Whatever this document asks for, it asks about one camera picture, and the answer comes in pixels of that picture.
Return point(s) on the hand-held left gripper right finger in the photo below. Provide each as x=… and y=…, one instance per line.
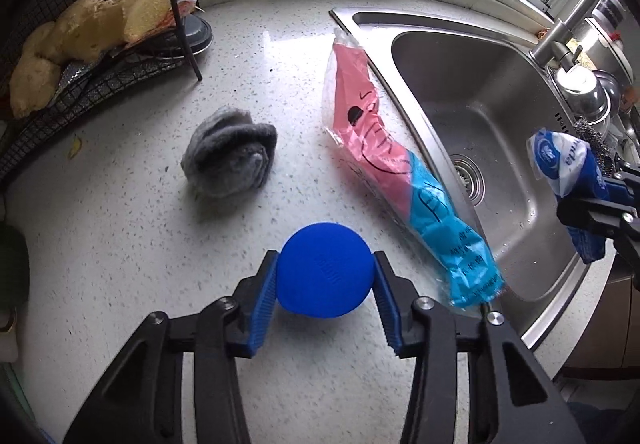
x=387, y=304

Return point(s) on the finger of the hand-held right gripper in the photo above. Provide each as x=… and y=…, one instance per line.
x=622, y=186
x=595, y=216

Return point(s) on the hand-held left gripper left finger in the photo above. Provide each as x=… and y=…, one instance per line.
x=265, y=304

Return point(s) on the blue tissue packet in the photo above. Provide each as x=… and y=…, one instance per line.
x=560, y=159

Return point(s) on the blue round lid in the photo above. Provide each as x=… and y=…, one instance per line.
x=325, y=269

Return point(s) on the steel wool scrubber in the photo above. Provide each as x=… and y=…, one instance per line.
x=592, y=134

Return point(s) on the dark metal bowl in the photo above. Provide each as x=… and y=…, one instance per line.
x=612, y=86

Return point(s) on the kitchen base cabinet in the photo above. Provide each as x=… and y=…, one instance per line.
x=600, y=324

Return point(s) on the pink and blue plastic package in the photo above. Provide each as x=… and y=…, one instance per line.
x=395, y=164

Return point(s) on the grey cloth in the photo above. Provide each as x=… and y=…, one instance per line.
x=230, y=151

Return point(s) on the stainless steel sink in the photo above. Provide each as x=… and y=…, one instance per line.
x=500, y=89

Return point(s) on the metal faucet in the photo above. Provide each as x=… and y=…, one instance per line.
x=565, y=31

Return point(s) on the white rice cooker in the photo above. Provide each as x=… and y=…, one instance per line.
x=607, y=19

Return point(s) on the small yellow leaf scrap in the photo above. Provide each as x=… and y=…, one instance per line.
x=75, y=146

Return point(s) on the black round lid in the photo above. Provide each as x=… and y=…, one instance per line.
x=192, y=36

